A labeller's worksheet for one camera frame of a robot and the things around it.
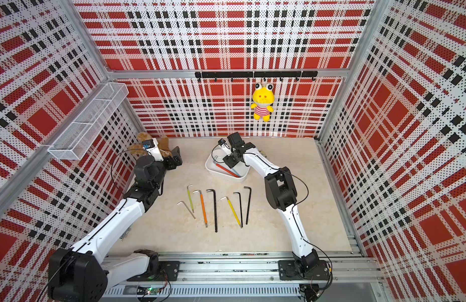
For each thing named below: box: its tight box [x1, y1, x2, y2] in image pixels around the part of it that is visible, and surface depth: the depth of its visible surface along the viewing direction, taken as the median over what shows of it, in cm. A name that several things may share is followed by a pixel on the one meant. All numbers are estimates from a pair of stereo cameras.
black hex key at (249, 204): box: [243, 186, 252, 225], surface depth 94 cm
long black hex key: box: [205, 188, 218, 233], surface depth 93 cm
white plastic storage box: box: [205, 144, 251, 182], surface depth 102 cm
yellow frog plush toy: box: [250, 82, 274, 123], surface depth 95 cm
